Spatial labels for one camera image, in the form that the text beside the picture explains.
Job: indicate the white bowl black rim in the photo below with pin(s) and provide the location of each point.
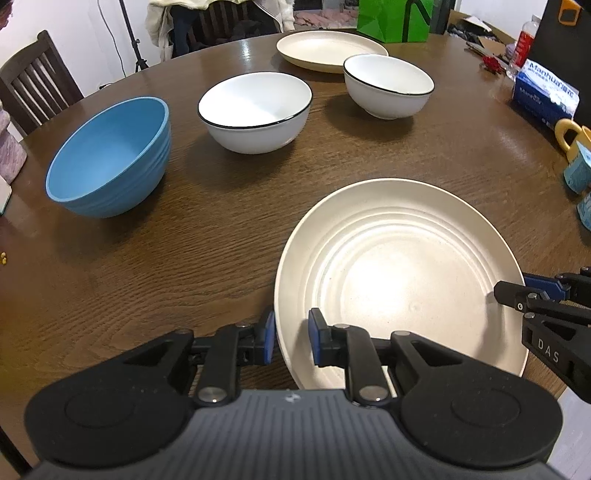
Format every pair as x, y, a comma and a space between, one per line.
254, 101
388, 78

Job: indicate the pink glitter vase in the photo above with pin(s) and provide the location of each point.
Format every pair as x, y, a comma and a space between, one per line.
9, 147

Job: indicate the open cardboard box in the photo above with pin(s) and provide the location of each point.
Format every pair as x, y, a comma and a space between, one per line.
489, 44

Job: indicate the water bottle red label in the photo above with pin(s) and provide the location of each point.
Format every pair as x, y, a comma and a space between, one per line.
524, 46

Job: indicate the dark wooden chair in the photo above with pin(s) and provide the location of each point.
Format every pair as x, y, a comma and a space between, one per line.
217, 18
37, 83

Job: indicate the black studio light stand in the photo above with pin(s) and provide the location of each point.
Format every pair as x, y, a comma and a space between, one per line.
137, 50

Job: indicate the green paper bag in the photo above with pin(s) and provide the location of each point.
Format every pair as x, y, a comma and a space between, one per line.
383, 23

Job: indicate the dark blue garment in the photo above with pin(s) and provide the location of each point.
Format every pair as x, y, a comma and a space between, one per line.
182, 32

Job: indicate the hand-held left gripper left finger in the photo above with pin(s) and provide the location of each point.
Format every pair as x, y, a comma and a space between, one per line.
269, 341

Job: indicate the blue tissue box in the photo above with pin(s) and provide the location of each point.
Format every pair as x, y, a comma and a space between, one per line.
540, 92

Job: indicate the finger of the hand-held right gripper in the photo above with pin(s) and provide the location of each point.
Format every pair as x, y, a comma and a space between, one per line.
512, 293
549, 284

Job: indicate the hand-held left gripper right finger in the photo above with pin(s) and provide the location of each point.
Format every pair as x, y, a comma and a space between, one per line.
316, 337

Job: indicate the black paper bag orange mark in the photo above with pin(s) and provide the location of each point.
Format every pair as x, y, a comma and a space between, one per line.
568, 46

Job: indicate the red ribbon bow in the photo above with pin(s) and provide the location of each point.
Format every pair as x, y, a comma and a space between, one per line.
490, 62

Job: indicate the cream white garment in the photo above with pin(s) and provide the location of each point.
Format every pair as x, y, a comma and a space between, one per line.
159, 27

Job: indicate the blue ribbed bowl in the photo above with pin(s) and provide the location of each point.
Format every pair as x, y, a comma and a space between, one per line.
106, 152

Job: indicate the dark crumpled cloth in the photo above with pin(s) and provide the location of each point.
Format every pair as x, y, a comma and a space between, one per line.
249, 30

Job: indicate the yellow mug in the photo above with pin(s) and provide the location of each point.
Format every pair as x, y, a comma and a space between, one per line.
565, 134

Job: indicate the cream plastic plate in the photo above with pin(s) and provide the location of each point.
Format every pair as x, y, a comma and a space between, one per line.
392, 277
323, 48

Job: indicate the pink cloth pile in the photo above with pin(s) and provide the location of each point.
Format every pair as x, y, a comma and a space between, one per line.
323, 18

